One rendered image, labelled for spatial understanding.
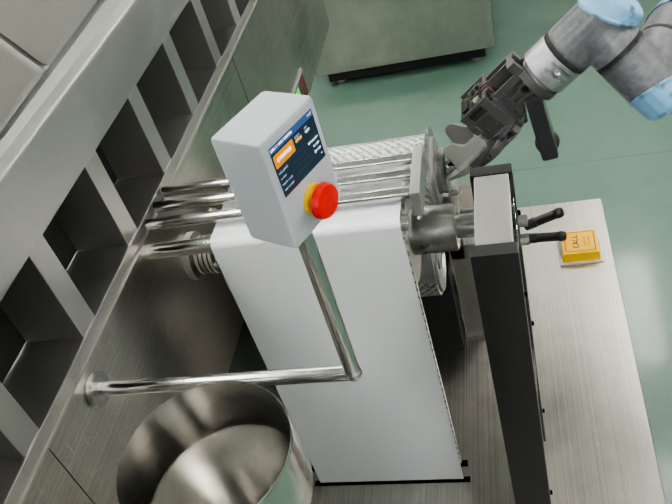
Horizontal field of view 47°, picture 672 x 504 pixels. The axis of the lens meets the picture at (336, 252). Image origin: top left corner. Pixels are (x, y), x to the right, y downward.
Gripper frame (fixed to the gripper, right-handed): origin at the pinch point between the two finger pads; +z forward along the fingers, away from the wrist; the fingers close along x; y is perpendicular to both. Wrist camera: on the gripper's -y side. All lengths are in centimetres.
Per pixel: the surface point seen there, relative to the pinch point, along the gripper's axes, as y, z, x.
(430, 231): 8.3, -4.4, 25.9
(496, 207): 9.0, -16.9, 33.3
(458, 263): -11.6, 12.7, 3.5
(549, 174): -109, 67, -166
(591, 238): -39.6, 5.2, -18.2
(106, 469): 30, 23, 59
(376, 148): 11.9, 6.1, -1.4
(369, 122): -55, 130, -228
